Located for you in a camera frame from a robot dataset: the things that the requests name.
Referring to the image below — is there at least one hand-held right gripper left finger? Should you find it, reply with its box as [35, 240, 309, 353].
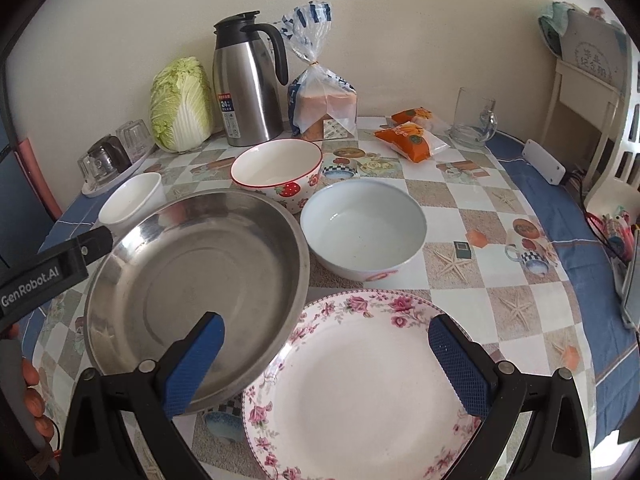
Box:
[60, 311, 226, 480]

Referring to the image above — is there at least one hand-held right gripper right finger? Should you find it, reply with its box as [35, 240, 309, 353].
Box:
[428, 312, 594, 480]

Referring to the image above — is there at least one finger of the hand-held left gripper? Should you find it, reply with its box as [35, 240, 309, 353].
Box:
[65, 226, 117, 267]

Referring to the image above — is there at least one stainless steel plate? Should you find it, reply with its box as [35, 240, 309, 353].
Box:
[83, 190, 312, 415]

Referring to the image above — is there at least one pink floral plate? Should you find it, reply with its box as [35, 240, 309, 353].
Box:
[241, 290, 483, 480]

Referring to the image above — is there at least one strawberry print bowl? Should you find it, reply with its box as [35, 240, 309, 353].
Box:
[230, 139, 324, 213]

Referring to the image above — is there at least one person's left hand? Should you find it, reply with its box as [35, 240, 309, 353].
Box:
[10, 324, 56, 443]

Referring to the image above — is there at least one small white bowl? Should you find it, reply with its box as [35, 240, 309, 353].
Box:
[98, 172, 166, 233]

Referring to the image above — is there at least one clear drinking glass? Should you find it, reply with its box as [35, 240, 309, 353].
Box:
[77, 149, 119, 188]
[116, 120, 153, 161]

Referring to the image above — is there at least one white oval tray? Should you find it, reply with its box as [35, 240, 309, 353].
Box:
[81, 145, 156, 198]

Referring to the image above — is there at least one dark board with pink edge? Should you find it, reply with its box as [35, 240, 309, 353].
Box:
[0, 35, 66, 273]

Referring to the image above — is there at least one dark brown cup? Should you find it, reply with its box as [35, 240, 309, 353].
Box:
[87, 135, 132, 176]

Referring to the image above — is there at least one checkered tablecloth with blue border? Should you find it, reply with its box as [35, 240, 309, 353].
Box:
[20, 117, 640, 480]

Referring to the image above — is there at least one napa cabbage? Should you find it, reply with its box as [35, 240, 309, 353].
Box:
[150, 56, 215, 153]

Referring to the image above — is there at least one pale blue bowl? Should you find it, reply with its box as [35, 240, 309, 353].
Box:
[300, 177, 427, 281]

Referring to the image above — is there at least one stainless steel thermos jug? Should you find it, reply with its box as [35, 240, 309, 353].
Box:
[212, 11, 290, 148]

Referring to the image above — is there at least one white power strip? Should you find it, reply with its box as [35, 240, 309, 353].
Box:
[521, 139, 567, 186]

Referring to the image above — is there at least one large orange snack packet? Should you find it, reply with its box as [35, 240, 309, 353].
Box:
[374, 122, 450, 162]

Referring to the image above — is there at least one white plastic chair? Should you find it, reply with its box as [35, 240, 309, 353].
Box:
[582, 45, 640, 216]

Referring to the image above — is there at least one clear glass mug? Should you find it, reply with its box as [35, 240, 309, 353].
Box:
[448, 87, 499, 149]

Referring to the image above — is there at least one small orange snack packet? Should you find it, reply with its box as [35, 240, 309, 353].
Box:
[387, 106, 451, 133]

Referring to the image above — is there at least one bagged sliced bread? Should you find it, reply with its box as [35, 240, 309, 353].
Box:
[280, 1, 359, 142]

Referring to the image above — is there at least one white wooden rack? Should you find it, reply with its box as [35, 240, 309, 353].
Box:
[540, 57, 621, 181]

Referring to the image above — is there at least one grey printed bag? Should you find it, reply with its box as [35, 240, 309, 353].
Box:
[539, 2, 628, 96]

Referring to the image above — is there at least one tangle of cables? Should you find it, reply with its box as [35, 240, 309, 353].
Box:
[562, 167, 640, 263]

